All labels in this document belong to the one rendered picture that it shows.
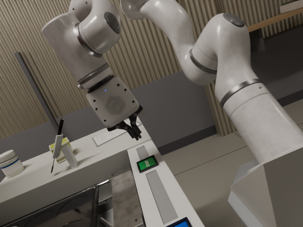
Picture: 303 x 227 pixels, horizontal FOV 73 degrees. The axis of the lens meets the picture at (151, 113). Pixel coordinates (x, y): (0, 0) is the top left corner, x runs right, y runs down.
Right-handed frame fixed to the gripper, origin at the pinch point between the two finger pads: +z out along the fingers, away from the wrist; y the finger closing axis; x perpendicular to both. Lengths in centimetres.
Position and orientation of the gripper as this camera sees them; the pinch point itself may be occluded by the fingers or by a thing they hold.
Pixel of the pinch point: (134, 131)
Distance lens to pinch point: 55.4
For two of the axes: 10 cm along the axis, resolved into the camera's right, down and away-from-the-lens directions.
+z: 5.2, 8.0, 3.1
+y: 8.2, -5.6, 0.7
